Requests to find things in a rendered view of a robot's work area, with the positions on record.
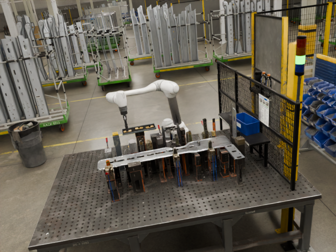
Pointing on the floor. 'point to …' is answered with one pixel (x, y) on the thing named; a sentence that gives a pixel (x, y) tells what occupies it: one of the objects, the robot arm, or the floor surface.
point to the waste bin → (28, 142)
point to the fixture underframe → (223, 233)
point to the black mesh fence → (264, 125)
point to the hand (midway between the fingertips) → (126, 128)
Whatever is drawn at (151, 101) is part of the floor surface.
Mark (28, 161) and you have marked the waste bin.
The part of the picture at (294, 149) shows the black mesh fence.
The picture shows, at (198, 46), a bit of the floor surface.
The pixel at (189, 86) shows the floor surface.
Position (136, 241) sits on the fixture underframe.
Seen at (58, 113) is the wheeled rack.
